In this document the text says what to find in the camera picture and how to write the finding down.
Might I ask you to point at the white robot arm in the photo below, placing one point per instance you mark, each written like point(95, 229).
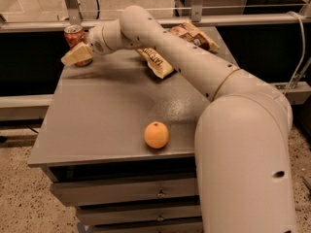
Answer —
point(241, 138)

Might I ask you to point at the top drawer with knob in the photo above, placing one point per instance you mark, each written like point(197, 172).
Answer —
point(129, 189)

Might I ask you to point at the orange fruit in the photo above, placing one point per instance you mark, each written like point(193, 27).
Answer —
point(156, 135)

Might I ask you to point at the metal railing frame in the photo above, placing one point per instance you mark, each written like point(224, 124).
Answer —
point(33, 107)

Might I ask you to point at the middle drawer with knob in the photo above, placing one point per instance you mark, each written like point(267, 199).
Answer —
point(159, 211)

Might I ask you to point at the bottom drawer with knob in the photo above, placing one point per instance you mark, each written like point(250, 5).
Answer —
point(168, 226)

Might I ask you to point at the drawer with knob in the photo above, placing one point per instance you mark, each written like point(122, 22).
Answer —
point(168, 226)
point(159, 211)
point(129, 189)

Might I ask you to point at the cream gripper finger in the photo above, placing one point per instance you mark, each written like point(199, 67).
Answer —
point(80, 55)

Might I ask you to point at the red coke can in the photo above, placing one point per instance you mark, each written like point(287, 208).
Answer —
point(74, 34)

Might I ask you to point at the grey drawer cabinet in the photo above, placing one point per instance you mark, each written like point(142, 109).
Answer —
point(94, 127)

